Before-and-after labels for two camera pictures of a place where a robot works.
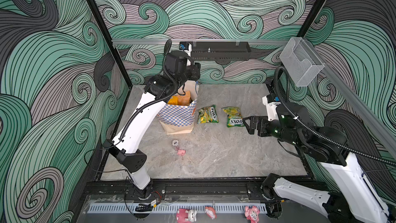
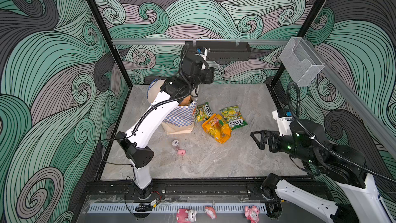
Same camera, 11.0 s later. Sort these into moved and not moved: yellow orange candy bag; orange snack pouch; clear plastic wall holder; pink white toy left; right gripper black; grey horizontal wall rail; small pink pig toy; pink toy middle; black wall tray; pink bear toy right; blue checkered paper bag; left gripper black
Moved: right gripper black; yellow orange candy bag; left gripper black
Not moved: orange snack pouch; grey horizontal wall rail; pink white toy left; small pink pig toy; black wall tray; pink bear toy right; blue checkered paper bag; pink toy middle; clear plastic wall holder
